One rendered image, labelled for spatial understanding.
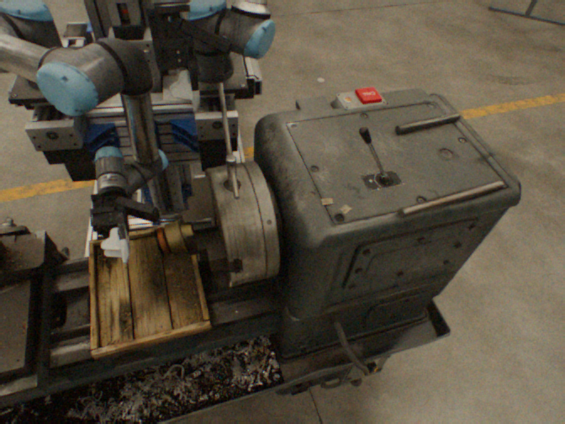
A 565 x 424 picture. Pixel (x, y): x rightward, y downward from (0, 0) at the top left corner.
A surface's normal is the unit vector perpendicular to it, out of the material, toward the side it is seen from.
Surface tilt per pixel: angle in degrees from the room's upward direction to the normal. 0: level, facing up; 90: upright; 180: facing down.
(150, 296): 0
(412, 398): 0
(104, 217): 6
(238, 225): 37
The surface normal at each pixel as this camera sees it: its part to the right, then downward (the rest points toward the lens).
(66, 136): 0.18, 0.77
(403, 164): 0.07, -0.62
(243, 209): 0.20, -0.22
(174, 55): 0.29, 0.42
